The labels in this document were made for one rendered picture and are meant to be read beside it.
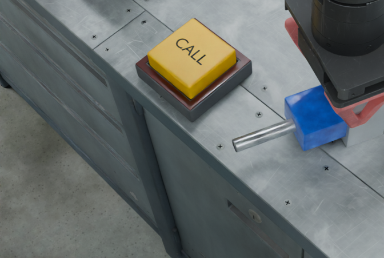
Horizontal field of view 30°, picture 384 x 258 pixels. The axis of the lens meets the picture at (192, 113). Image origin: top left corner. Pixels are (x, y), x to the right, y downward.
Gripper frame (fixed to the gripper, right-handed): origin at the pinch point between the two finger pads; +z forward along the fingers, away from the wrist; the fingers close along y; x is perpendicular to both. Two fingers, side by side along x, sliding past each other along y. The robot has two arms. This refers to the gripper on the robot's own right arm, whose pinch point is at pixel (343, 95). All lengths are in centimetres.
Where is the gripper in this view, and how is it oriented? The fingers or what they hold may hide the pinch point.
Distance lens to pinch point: 62.4
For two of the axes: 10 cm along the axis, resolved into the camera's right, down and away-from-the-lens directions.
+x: -9.3, 3.5, -0.9
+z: 1.2, 5.5, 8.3
